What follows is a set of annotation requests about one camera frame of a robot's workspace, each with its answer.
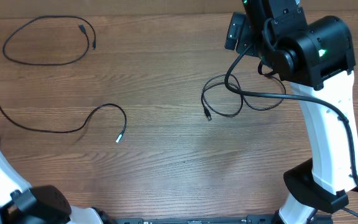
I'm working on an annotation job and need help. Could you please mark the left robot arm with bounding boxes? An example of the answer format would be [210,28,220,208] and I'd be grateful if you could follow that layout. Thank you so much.
[0,151,103,224]

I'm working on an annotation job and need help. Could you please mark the black right camera cable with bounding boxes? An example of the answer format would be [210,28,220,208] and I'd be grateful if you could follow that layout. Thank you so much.
[224,43,358,224]

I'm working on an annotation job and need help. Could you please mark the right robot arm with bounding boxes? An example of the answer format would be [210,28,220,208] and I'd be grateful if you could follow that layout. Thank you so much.
[225,0,358,223]

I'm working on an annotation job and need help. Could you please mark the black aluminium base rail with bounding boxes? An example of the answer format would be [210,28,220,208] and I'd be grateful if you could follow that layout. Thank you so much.
[112,215,283,224]

